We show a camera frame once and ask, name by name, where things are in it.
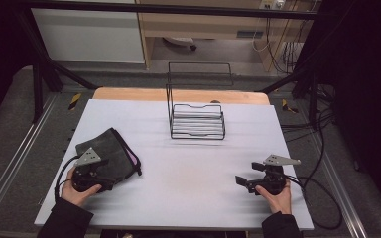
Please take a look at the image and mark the hanging cables under desk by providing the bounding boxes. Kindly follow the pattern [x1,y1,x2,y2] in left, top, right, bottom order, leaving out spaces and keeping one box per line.
[251,16,311,74]

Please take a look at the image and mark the yellow black tape strip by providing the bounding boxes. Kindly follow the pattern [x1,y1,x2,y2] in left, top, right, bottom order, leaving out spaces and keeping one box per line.
[281,98,300,114]
[67,92,82,111]

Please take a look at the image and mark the aluminium floor rail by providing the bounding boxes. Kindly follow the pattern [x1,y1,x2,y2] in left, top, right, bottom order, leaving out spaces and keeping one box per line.
[307,130,369,238]
[0,94,60,227]

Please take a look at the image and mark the white cabinet panel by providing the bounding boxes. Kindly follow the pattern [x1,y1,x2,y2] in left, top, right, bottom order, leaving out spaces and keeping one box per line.
[30,0,146,64]

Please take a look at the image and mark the white table cover board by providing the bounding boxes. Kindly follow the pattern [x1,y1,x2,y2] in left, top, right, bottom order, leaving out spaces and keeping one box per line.
[34,98,315,231]

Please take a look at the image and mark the black metal stand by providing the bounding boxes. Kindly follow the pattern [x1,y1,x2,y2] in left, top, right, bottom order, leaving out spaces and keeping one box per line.
[260,63,323,131]
[14,9,98,124]

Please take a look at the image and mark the black metal frame bar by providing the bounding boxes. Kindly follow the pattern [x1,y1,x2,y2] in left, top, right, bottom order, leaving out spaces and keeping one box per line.
[21,0,319,20]

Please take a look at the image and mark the person's right hand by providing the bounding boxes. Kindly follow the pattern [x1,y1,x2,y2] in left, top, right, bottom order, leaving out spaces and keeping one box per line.
[255,179,293,215]

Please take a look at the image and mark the bundle of black floor cables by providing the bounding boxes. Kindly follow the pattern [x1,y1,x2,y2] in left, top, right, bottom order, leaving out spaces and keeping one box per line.
[279,82,338,143]

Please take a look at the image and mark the dark grey cloth pouch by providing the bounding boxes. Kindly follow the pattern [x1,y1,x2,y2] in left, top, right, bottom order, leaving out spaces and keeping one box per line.
[74,127,143,192]

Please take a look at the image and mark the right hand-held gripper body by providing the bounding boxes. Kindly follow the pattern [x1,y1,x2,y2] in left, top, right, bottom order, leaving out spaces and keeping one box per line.
[254,154,302,196]

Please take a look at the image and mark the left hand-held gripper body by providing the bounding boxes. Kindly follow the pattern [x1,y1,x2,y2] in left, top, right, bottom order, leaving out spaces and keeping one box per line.
[71,147,107,193]

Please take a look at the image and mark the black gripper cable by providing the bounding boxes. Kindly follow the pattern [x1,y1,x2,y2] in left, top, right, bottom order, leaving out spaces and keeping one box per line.
[282,173,343,231]
[54,154,81,202]

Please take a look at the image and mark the person's left hand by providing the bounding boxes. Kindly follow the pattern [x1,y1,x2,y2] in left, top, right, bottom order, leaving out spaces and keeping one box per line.
[60,177,103,207]

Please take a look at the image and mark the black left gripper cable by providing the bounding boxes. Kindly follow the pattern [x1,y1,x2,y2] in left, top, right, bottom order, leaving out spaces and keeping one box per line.
[54,154,81,202]

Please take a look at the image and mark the black wire rack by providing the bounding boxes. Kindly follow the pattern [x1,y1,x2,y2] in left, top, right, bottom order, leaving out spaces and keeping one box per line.
[166,61,234,141]

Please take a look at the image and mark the light wooden desk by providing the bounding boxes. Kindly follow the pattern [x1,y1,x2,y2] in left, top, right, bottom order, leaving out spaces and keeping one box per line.
[135,0,317,73]

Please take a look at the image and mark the white power strip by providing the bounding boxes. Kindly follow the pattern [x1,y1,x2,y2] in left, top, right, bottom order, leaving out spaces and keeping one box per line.
[259,0,286,10]

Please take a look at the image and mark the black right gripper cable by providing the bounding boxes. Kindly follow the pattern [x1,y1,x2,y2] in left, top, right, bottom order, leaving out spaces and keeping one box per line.
[282,173,343,231]

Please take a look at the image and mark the grey chair base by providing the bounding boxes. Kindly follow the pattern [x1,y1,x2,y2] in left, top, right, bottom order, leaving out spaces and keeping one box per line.
[163,36,198,52]

